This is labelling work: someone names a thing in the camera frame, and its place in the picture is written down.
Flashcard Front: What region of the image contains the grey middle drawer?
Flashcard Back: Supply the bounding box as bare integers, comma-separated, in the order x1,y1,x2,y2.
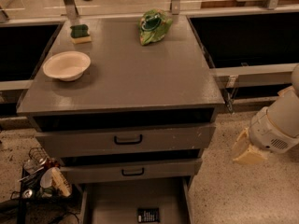
61,159,202,184

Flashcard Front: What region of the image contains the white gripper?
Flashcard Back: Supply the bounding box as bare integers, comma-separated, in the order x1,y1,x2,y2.
232,107,299,165

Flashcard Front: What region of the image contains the white paper bowl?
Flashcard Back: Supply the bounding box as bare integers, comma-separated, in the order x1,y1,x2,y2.
43,51,91,81

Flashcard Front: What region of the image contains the green yellow sponge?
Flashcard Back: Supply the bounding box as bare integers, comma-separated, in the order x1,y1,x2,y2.
70,24,92,44

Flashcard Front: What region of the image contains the grey drawer cabinet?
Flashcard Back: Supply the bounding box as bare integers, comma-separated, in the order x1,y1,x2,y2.
16,15,225,224

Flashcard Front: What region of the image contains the white cup in rack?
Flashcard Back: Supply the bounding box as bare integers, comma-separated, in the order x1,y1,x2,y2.
40,167,59,189

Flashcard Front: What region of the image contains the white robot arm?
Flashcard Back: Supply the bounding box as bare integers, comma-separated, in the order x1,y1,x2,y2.
232,65,299,164

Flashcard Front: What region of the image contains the grey open bottom drawer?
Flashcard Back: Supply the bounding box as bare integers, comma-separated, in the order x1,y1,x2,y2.
79,177,193,224

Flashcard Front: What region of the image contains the grey top drawer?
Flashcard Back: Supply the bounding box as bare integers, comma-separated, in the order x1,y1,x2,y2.
36,124,216,158

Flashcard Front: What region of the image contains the green chip bag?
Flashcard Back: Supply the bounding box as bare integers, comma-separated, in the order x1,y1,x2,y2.
138,8,173,46

